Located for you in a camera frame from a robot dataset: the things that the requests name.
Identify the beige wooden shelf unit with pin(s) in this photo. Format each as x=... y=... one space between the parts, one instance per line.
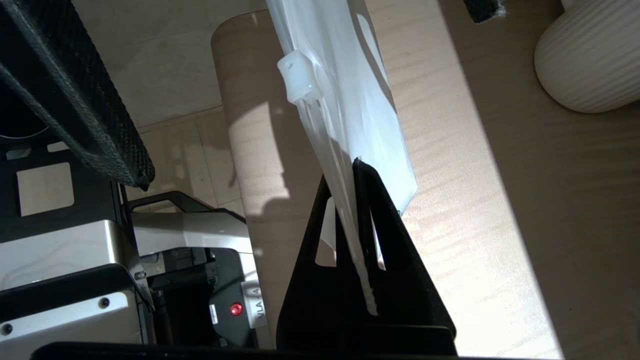
x=475 y=200

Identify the white ribbed ceramic mug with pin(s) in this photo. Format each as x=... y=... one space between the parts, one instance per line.
x=590 y=55

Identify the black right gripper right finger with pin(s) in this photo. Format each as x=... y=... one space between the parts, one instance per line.
x=410 y=310

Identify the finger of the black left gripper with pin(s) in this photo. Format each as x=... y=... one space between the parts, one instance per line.
x=50 y=75
x=482 y=10

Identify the grey black robot base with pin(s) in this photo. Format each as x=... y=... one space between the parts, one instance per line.
x=65 y=260

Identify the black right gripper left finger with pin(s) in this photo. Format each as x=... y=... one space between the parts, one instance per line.
x=310 y=300

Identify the horse print plastic pouch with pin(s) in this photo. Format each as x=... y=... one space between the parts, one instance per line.
x=350 y=100

